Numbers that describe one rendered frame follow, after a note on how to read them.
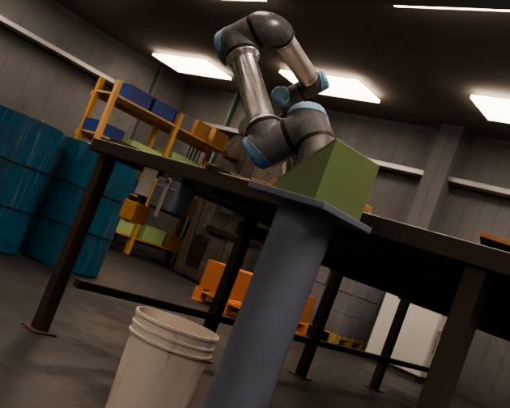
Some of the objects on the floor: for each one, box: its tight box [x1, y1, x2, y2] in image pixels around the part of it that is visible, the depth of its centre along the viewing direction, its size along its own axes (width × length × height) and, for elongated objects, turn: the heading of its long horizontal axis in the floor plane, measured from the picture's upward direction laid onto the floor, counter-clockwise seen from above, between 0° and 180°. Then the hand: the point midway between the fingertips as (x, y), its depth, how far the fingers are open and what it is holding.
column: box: [202, 181, 372, 408], centre depth 182 cm, size 38×38×87 cm
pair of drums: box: [0, 100, 139, 278], centre depth 519 cm, size 89×139×103 cm, turn 46°
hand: (269, 179), depth 254 cm, fingers open, 14 cm apart
